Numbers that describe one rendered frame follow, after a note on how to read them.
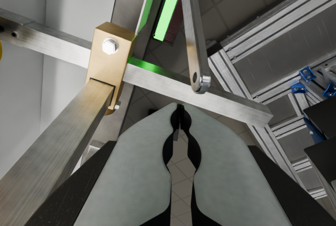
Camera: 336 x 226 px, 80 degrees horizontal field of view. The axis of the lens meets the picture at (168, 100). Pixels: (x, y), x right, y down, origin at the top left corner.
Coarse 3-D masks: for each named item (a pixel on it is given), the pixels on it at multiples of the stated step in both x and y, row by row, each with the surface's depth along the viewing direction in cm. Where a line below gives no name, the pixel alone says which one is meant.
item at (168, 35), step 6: (180, 0) 35; (180, 6) 36; (174, 12) 36; (180, 12) 36; (174, 18) 37; (180, 18) 37; (174, 24) 37; (168, 30) 38; (174, 30) 38; (168, 36) 38; (174, 36) 38; (168, 42) 39
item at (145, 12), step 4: (144, 0) 27; (148, 0) 29; (144, 4) 27; (148, 4) 31; (144, 8) 28; (148, 8) 33; (140, 12) 27; (144, 12) 29; (148, 12) 35; (140, 16) 28; (144, 16) 31; (140, 20) 28; (144, 20) 33; (140, 24) 30; (136, 28) 28; (140, 28) 31; (136, 32) 29
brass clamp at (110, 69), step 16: (96, 32) 26; (112, 32) 26; (128, 32) 29; (96, 48) 27; (128, 48) 27; (96, 64) 28; (112, 64) 28; (112, 80) 29; (112, 96) 30; (112, 112) 34
